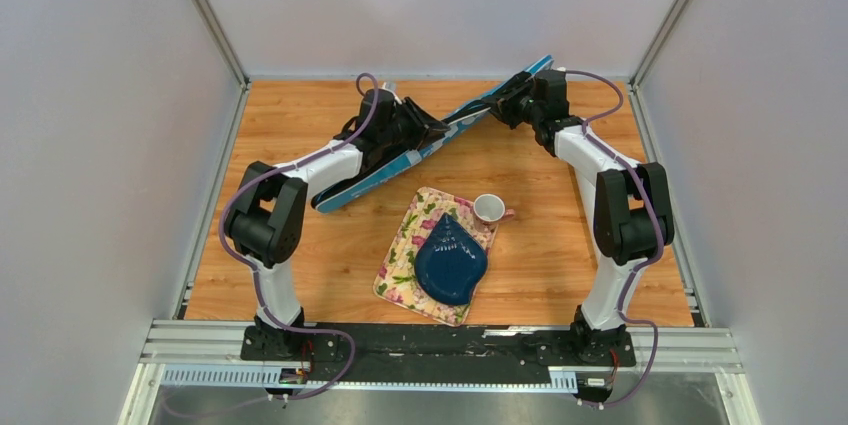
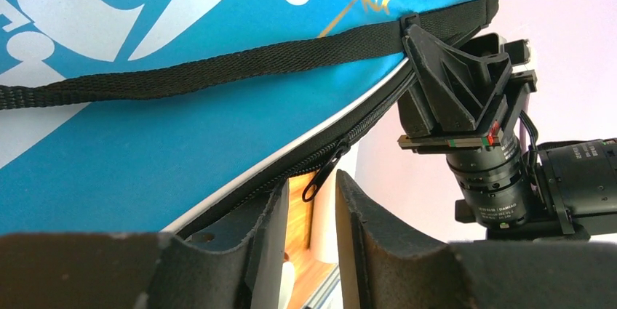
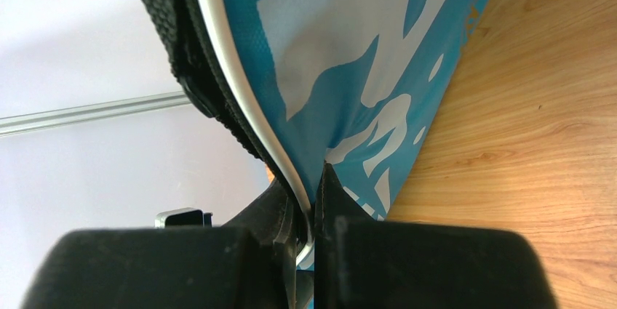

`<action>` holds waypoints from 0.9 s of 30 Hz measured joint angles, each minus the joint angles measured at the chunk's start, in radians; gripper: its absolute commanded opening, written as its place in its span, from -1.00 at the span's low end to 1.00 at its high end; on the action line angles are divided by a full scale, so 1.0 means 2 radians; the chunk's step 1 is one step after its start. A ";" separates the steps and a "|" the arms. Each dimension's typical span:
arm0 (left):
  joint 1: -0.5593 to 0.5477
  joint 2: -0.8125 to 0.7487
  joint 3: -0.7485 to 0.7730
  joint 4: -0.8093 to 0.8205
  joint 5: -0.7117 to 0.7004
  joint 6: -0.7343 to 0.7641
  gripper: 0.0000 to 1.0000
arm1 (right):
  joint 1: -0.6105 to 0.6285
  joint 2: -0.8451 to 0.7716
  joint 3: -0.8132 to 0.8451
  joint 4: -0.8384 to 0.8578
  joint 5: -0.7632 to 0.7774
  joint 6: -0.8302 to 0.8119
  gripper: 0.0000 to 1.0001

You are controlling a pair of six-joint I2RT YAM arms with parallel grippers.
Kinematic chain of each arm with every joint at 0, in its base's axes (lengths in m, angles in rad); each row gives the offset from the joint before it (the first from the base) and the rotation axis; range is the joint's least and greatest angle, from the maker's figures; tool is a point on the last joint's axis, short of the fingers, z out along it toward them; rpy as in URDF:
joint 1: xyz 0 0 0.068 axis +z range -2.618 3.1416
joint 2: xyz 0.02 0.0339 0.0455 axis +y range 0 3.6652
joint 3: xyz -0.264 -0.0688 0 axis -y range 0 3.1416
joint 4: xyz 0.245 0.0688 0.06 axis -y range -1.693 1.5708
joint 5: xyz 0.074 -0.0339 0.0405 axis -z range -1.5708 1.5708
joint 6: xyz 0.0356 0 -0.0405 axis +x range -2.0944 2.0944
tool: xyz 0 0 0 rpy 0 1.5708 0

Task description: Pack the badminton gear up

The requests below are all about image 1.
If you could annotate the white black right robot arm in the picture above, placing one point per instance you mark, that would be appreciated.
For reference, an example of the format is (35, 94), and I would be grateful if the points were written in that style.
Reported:
(626, 203)

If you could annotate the blue sport racket bag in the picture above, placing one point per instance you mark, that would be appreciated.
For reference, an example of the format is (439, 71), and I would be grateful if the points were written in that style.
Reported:
(367, 132)

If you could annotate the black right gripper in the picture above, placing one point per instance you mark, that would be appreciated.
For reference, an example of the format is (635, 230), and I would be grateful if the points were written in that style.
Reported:
(505, 101)

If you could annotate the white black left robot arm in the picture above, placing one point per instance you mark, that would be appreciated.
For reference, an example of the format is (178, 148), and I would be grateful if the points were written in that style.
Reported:
(262, 224)

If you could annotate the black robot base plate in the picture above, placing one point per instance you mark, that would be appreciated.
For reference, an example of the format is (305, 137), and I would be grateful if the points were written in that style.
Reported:
(404, 353)

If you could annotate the floral ceramic cup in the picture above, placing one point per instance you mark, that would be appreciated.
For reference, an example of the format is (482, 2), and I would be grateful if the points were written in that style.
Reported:
(490, 211)

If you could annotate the floral rectangular tray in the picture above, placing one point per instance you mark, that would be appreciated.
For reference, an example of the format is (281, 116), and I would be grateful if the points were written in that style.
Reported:
(396, 280)

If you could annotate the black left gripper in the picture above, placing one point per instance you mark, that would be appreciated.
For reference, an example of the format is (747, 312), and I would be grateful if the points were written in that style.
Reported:
(425, 130)

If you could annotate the blue leaf-shaped plate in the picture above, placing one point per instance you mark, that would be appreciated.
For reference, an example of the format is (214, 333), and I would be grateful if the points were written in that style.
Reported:
(450, 263)

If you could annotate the aluminium frame rail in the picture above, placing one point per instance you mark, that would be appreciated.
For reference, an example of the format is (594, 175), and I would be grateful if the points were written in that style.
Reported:
(207, 353)

